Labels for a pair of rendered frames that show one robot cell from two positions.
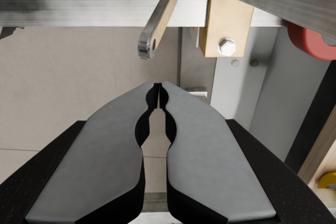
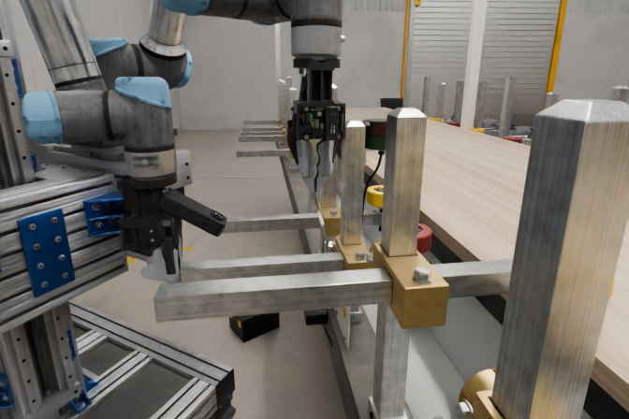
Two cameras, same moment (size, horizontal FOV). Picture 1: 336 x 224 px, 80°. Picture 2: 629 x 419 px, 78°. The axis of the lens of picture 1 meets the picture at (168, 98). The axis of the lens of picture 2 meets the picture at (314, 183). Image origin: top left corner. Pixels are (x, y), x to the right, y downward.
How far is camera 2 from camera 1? 69 cm
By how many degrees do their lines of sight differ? 106
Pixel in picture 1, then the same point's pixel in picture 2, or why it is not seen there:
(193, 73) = (370, 389)
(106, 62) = not seen: outside the picture
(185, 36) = (345, 354)
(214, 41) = (351, 257)
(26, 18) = (227, 264)
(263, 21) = not seen: hidden behind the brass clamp
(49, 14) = (243, 262)
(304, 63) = (480, 336)
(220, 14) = (348, 250)
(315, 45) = not seen: hidden behind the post
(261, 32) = (445, 384)
